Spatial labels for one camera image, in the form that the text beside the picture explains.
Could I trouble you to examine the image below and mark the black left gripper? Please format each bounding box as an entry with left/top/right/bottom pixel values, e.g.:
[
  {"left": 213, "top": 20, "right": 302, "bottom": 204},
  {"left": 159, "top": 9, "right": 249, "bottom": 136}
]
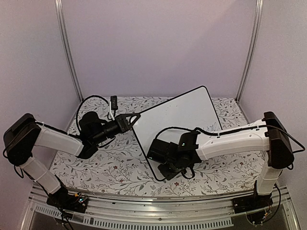
[{"left": 92, "top": 114, "right": 141, "bottom": 146}]

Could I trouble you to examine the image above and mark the white whiteboard black frame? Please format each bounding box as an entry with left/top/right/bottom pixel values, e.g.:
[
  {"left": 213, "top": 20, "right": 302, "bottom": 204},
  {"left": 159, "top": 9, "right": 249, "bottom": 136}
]
[{"left": 132, "top": 85, "right": 223, "bottom": 182}]

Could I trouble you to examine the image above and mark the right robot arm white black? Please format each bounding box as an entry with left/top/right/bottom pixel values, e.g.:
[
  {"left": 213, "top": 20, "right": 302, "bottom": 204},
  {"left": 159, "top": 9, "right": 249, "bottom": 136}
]
[{"left": 146, "top": 112, "right": 294, "bottom": 209}]

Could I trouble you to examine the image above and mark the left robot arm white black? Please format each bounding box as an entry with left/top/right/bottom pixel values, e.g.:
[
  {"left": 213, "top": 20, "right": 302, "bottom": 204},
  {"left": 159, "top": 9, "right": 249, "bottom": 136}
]
[{"left": 3, "top": 112, "right": 141, "bottom": 208}]

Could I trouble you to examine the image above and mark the floral patterned table mat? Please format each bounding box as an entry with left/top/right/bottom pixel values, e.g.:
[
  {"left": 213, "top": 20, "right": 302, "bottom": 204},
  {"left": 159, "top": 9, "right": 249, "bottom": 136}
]
[{"left": 47, "top": 96, "right": 273, "bottom": 197}]

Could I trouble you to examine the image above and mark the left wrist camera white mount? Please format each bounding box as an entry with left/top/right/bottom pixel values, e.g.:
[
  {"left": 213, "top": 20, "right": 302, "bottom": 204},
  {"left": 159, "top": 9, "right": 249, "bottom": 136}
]
[{"left": 107, "top": 95, "right": 118, "bottom": 120}]

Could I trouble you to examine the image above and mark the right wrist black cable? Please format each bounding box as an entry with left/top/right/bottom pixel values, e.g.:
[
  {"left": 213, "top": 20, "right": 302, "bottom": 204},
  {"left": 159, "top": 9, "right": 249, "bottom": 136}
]
[{"left": 153, "top": 126, "right": 221, "bottom": 179}]

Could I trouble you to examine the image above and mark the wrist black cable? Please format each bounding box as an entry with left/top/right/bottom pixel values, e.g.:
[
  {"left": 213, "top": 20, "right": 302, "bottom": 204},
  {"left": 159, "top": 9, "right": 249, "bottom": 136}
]
[
  {"left": 75, "top": 95, "right": 112, "bottom": 127},
  {"left": 153, "top": 126, "right": 221, "bottom": 179}
]

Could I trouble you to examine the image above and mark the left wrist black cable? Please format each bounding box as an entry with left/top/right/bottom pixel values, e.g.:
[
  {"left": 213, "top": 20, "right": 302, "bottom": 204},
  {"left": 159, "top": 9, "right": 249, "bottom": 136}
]
[{"left": 75, "top": 95, "right": 112, "bottom": 127}]

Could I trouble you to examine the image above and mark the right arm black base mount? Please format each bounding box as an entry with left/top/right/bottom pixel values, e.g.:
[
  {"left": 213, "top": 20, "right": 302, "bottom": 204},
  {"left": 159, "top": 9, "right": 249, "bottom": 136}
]
[{"left": 232, "top": 193, "right": 273, "bottom": 214}]

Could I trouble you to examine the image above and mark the front aluminium rail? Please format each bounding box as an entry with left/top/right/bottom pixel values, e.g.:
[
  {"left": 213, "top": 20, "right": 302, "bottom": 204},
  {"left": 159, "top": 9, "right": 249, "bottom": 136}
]
[{"left": 21, "top": 185, "right": 302, "bottom": 230}]

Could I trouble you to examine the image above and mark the right aluminium frame post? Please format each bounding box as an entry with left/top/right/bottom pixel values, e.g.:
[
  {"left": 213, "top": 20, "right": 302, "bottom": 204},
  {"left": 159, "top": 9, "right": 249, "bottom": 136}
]
[{"left": 236, "top": 0, "right": 263, "bottom": 104}]

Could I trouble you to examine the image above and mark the aluminium frame post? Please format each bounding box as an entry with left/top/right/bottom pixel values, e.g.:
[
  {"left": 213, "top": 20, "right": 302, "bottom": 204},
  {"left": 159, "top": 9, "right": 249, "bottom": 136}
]
[
  {"left": 54, "top": 0, "right": 83, "bottom": 102},
  {"left": 236, "top": 0, "right": 263, "bottom": 104}
]

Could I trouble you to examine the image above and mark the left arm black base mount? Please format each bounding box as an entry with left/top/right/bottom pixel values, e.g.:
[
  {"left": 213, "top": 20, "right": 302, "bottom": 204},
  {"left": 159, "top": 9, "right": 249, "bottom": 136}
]
[{"left": 47, "top": 189, "right": 89, "bottom": 213}]

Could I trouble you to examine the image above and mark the left aluminium frame post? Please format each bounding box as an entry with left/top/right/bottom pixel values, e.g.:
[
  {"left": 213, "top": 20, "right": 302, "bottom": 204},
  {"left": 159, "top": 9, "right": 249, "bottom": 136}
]
[{"left": 54, "top": 0, "right": 83, "bottom": 102}]

